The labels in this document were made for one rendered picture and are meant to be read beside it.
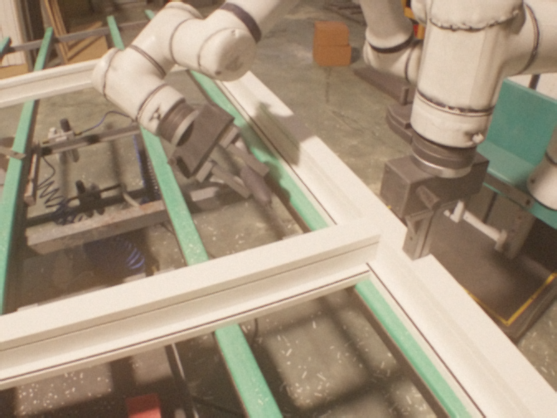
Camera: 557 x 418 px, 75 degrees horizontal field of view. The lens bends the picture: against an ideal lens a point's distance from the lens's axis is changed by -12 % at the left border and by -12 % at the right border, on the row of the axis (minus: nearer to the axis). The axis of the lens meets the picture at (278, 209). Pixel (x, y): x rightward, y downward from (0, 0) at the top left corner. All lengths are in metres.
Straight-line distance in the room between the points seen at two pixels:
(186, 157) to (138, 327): 0.31
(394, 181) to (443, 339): 0.22
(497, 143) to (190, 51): 1.06
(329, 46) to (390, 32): 2.76
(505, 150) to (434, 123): 1.00
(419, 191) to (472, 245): 1.17
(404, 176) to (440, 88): 0.10
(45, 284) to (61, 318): 1.48
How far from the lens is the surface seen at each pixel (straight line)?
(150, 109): 0.72
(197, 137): 0.71
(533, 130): 1.37
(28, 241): 0.88
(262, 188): 0.68
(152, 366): 0.89
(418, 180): 0.46
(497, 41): 0.42
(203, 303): 0.56
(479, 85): 0.42
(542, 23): 0.48
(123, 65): 0.75
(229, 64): 0.64
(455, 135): 0.44
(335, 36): 4.03
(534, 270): 1.64
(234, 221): 2.07
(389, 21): 1.29
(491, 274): 1.54
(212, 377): 1.53
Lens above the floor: 1.33
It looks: 39 degrees down
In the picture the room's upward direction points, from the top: straight up
